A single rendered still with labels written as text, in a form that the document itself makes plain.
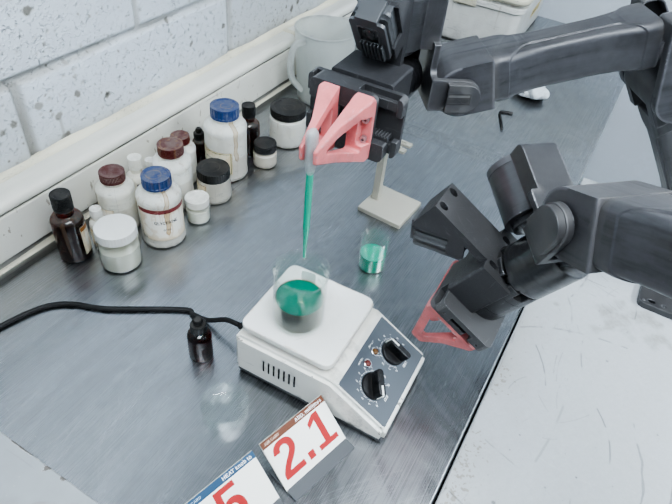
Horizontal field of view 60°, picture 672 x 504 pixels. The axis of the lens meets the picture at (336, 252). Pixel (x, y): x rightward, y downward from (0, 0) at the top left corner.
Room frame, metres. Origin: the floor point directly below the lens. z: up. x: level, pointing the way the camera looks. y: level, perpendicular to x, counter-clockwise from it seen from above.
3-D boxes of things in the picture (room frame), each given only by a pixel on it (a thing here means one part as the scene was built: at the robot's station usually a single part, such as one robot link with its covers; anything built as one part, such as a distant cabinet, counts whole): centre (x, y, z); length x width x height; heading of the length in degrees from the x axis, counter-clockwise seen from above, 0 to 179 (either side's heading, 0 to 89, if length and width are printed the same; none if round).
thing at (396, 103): (0.54, -0.01, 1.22); 0.10 x 0.07 x 0.07; 67
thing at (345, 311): (0.45, 0.02, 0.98); 0.12 x 0.12 x 0.01; 67
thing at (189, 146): (0.79, 0.27, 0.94); 0.05 x 0.05 x 0.09
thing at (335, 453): (0.32, 0.00, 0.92); 0.09 x 0.06 x 0.04; 140
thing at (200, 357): (0.44, 0.15, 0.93); 0.03 x 0.03 x 0.07
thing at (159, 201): (0.64, 0.26, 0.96); 0.06 x 0.06 x 0.11
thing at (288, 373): (0.44, 0.00, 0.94); 0.22 x 0.13 x 0.08; 67
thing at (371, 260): (0.63, -0.06, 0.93); 0.04 x 0.04 x 0.06
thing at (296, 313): (0.44, 0.03, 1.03); 0.07 x 0.06 x 0.08; 29
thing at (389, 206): (0.78, -0.08, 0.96); 0.08 x 0.08 x 0.13; 62
